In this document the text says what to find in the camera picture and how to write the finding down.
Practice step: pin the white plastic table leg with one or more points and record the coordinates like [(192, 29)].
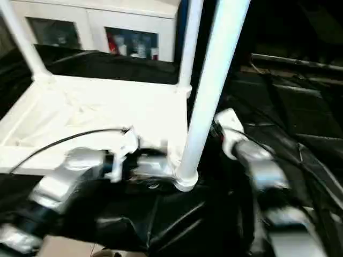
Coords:
[(214, 80), (190, 40), (24, 40)]

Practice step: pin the white plastic table top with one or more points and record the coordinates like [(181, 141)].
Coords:
[(93, 107)]

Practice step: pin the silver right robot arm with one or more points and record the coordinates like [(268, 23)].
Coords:
[(262, 166)]

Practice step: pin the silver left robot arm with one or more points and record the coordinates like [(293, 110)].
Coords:
[(75, 163)]

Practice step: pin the black plastic mat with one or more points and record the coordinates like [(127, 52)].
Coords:
[(281, 120)]

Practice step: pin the dark rounded robot foot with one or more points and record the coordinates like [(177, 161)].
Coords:
[(108, 253)]

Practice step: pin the white blue carton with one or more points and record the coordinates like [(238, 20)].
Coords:
[(140, 51)]

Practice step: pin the red box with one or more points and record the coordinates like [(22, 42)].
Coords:
[(112, 44)]

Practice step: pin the large black box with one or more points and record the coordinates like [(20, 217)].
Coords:
[(281, 24)]

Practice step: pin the white glass-door cabinet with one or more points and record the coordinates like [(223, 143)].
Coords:
[(93, 13)]

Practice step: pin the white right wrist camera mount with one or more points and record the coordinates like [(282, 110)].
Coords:
[(230, 125)]

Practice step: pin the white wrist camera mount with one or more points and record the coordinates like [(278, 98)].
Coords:
[(230, 125), (123, 150)]

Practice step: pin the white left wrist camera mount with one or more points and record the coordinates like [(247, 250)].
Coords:
[(123, 150)]

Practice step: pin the dark horizontal metal rail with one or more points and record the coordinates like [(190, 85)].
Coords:
[(294, 61)]

